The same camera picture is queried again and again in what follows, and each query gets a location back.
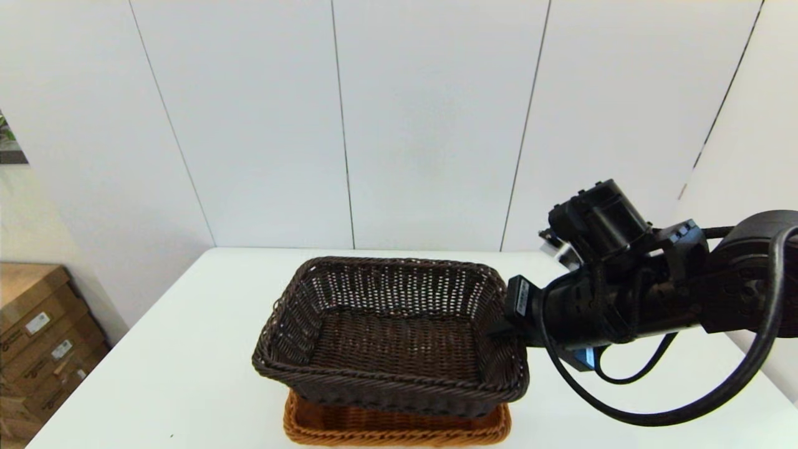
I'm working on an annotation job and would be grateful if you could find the dark brown wicker basket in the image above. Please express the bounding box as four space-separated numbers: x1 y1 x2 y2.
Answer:
252 256 531 418

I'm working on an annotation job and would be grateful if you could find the orange wicker basket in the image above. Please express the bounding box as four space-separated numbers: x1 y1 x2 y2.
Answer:
283 390 512 447

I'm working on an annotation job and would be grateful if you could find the brown cardboard box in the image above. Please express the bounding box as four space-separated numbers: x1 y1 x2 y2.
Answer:
0 393 44 449
0 315 103 400
0 346 113 431
0 263 88 369

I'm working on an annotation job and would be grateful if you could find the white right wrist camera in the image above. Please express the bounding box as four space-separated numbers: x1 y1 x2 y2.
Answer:
539 228 584 270

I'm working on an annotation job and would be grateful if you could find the thin black camera cable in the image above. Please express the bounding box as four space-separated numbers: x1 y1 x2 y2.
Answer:
592 332 678 385

